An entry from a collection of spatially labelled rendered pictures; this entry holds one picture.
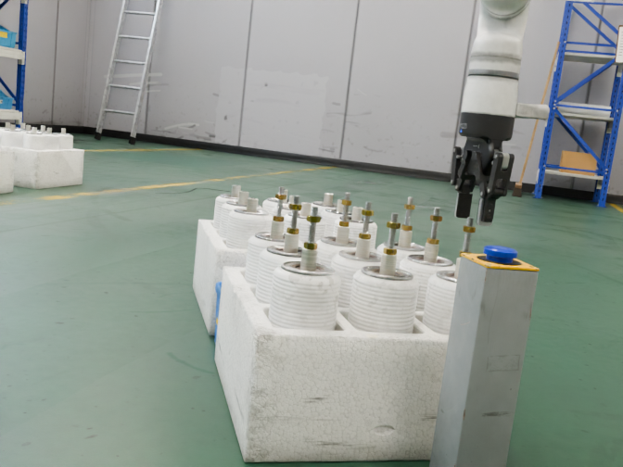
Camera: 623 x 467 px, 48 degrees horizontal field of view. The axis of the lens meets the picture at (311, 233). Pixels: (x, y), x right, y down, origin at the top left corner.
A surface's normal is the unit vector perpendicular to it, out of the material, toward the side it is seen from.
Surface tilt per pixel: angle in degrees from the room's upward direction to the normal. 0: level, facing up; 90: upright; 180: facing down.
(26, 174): 90
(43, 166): 90
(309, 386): 90
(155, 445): 0
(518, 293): 90
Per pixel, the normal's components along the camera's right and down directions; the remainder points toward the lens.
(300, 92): -0.29, 0.12
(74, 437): 0.11, -0.98
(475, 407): 0.23, 0.18
